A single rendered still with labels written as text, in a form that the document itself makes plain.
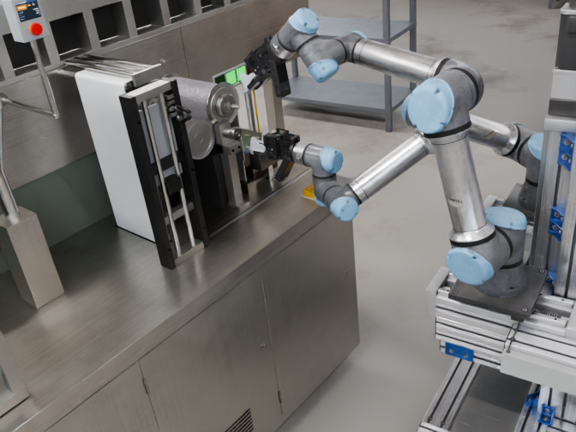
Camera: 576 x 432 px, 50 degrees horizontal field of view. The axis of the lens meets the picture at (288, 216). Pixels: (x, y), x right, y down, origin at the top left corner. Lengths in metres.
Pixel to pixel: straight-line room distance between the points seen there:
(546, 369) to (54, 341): 1.28
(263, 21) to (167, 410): 1.57
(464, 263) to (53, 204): 1.30
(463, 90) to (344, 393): 1.52
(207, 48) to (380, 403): 1.55
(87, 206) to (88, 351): 0.68
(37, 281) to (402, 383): 1.53
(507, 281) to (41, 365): 1.24
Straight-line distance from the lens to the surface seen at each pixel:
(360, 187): 1.85
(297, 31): 1.74
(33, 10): 1.67
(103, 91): 1.91
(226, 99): 2.05
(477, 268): 1.63
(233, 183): 2.11
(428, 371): 2.76
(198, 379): 1.96
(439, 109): 1.48
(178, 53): 2.36
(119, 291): 1.87
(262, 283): 2.02
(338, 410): 2.61
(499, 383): 2.45
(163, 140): 1.80
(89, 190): 2.22
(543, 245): 2.01
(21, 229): 1.80
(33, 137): 2.07
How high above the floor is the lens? 1.94
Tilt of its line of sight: 30 degrees down
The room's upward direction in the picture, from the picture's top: 7 degrees counter-clockwise
